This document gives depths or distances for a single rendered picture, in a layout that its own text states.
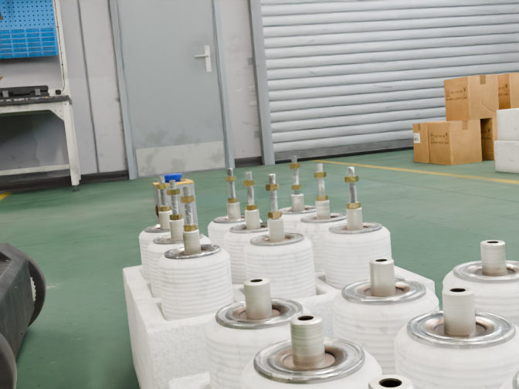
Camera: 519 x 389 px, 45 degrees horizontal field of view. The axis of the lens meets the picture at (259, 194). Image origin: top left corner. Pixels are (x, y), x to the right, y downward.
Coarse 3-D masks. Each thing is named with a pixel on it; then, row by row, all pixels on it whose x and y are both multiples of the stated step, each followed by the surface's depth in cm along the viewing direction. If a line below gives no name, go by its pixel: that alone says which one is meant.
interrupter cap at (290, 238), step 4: (284, 232) 90; (288, 232) 90; (292, 232) 89; (256, 236) 89; (260, 236) 89; (264, 236) 89; (268, 236) 89; (288, 236) 88; (292, 236) 88; (296, 236) 87; (300, 236) 87; (252, 240) 86; (256, 240) 87; (260, 240) 87; (264, 240) 87; (268, 240) 88; (288, 240) 84; (292, 240) 84; (296, 240) 84; (300, 240) 85; (252, 244) 85; (256, 244) 84; (260, 244) 84; (264, 244) 83; (268, 244) 83; (272, 244) 83; (276, 244) 83; (280, 244) 83; (284, 244) 83; (288, 244) 83
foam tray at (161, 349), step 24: (144, 288) 96; (240, 288) 91; (432, 288) 86; (144, 312) 83; (312, 312) 81; (144, 336) 79; (168, 336) 76; (192, 336) 77; (144, 360) 85; (168, 360) 76; (192, 360) 77; (144, 384) 90
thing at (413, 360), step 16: (400, 336) 46; (400, 352) 45; (416, 352) 44; (432, 352) 43; (448, 352) 42; (464, 352) 42; (480, 352) 42; (496, 352) 42; (512, 352) 42; (400, 368) 45; (416, 368) 44; (432, 368) 43; (448, 368) 42; (464, 368) 42; (480, 368) 41; (496, 368) 42; (512, 368) 42; (416, 384) 44; (432, 384) 43; (448, 384) 42; (464, 384) 42; (480, 384) 42; (496, 384) 42
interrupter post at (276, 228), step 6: (270, 222) 86; (276, 222) 85; (282, 222) 86; (270, 228) 86; (276, 228) 86; (282, 228) 86; (270, 234) 86; (276, 234) 86; (282, 234) 86; (270, 240) 86; (276, 240) 86; (282, 240) 86
